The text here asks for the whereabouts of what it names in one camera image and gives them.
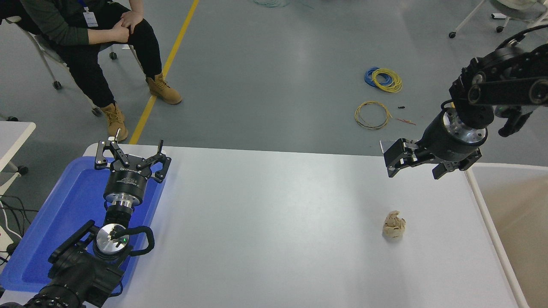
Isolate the yellow and dark wire coil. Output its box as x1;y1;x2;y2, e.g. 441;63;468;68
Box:
354;101;392;130

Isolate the tan paper ball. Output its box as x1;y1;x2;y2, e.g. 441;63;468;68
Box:
382;210;406;239

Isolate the large pale bin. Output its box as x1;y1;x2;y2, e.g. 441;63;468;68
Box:
465;163;548;308

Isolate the person's left hand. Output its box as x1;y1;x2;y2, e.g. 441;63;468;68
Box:
121;11;144;34

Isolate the black floor cable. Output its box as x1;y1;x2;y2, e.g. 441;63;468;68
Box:
0;195;39;262

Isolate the white power strip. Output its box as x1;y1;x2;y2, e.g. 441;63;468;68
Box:
0;225;16;254

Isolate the grey chair with casters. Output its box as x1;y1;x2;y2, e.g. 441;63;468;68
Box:
3;16;144;117

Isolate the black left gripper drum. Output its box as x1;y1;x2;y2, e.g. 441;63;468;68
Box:
104;159;152;201

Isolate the person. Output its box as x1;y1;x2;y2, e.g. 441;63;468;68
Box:
0;0;183;142

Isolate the blue wire coil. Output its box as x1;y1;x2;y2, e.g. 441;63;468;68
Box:
364;67;392;89

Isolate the white side table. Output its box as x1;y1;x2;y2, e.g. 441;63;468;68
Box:
0;116;37;197

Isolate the white frame chair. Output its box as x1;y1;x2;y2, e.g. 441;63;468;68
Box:
448;0;548;39

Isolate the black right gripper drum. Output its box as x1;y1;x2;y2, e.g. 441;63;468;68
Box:
416;112;482;165

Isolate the blue plastic tray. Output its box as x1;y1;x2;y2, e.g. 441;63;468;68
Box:
0;156;167;293

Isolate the thick yellow wire coil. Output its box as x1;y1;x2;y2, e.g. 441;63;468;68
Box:
372;68;403;93

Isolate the person's right hand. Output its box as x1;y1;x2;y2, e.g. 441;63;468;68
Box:
112;21;130;43

